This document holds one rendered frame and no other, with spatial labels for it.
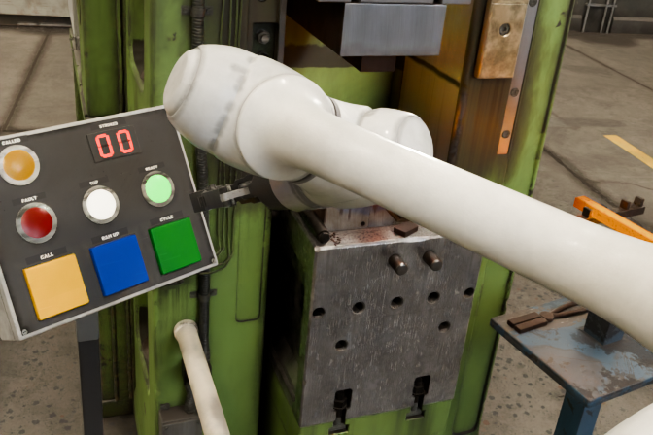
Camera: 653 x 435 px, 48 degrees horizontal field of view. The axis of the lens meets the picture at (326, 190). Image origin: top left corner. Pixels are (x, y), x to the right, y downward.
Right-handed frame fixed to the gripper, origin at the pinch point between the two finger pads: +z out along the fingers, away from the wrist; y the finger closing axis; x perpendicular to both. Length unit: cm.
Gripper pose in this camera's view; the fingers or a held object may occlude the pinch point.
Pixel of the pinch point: (208, 199)
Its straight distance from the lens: 109.6
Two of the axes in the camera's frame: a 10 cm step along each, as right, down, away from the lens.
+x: -2.8, -9.6, -0.6
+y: 7.1, -2.4, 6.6
